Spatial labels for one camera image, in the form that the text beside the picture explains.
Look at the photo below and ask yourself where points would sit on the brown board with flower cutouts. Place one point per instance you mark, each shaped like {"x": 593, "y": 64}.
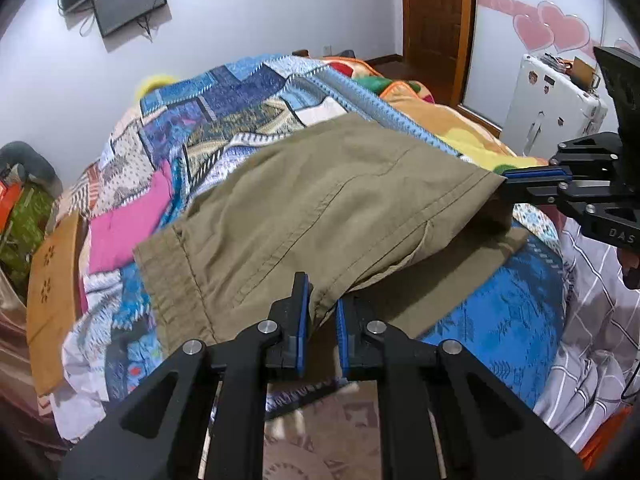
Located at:
{"x": 52, "y": 300}

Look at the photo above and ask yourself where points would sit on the white hard case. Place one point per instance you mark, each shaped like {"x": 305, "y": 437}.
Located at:
{"x": 550, "y": 110}

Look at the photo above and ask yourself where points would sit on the pink heart wall stickers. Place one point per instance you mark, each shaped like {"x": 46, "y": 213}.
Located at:
{"x": 555, "y": 22}

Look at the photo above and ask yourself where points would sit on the pink cloth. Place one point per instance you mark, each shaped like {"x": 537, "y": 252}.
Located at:
{"x": 125, "y": 225}

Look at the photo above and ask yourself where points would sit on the khaki pants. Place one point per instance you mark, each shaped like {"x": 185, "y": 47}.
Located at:
{"x": 320, "y": 200}

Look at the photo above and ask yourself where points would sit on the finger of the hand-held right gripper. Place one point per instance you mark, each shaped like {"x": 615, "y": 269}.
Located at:
{"x": 530, "y": 192}
{"x": 535, "y": 174}

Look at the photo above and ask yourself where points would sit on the beige patterned rug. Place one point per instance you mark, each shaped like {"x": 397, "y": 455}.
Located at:
{"x": 330, "y": 435}

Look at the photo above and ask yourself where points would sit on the wooden door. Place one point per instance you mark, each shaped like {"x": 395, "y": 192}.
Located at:
{"x": 440, "y": 25}

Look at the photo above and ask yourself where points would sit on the orange cloth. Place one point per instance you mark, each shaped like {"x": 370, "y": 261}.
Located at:
{"x": 610, "y": 440}

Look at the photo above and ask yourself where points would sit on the yellow plush item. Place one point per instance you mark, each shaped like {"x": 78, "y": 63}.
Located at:
{"x": 155, "y": 84}

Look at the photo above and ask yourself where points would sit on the orange and yellow blanket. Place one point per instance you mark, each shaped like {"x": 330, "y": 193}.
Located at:
{"x": 450, "y": 120}

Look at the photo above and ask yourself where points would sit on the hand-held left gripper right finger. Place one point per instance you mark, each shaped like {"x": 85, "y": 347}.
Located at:
{"x": 341, "y": 335}

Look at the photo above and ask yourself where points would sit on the wall-mounted television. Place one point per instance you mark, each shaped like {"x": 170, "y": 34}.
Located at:
{"x": 130, "y": 2}

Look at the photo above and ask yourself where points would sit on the white striped bed sheet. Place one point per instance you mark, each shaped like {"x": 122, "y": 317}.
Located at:
{"x": 595, "y": 320}

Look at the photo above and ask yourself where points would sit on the green patterned bag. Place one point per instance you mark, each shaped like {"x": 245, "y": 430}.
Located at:
{"x": 25, "y": 235}

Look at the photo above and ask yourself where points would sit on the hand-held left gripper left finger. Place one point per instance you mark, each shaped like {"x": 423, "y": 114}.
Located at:
{"x": 301, "y": 320}

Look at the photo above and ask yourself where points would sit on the blue patchwork quilt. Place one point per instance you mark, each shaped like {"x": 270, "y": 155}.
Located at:
{"x": 215, "y": 110}

